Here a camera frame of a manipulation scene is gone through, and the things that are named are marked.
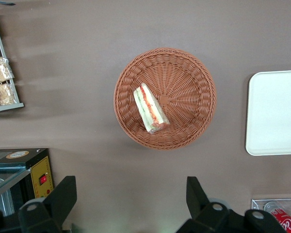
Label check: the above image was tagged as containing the clear acrylic bottle rack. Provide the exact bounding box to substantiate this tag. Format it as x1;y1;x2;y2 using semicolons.
251;198;291;233

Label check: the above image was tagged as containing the grey wire display rack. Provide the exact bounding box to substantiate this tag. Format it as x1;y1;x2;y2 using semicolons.
0;7;25;114

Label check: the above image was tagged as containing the steel food pan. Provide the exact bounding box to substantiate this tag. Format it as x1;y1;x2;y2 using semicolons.
0;177;16;216

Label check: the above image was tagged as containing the round brown wicker basket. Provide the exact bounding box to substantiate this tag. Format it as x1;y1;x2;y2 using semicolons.
113;47;218;150

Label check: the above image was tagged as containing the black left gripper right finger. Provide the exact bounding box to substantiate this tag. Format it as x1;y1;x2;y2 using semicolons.
177;176;288;233

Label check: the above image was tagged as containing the black food warmer cabinet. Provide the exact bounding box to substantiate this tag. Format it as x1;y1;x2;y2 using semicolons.
0;148;55;217

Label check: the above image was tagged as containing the clear bag of crackers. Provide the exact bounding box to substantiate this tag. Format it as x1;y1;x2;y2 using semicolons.
0;83;18;108
0;57;15;83

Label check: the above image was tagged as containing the triangle sandwich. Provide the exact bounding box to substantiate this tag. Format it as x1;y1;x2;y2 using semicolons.
133;83;171;134

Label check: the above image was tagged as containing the red Coca-Cola bottle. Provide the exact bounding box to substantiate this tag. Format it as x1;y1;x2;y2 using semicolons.
268;206;291;233

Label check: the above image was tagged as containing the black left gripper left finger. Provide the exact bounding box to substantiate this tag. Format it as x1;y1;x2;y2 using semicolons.
0;176;78;233

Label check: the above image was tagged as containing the cream plastic tray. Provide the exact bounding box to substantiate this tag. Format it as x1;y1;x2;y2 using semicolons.
245;69;291;156

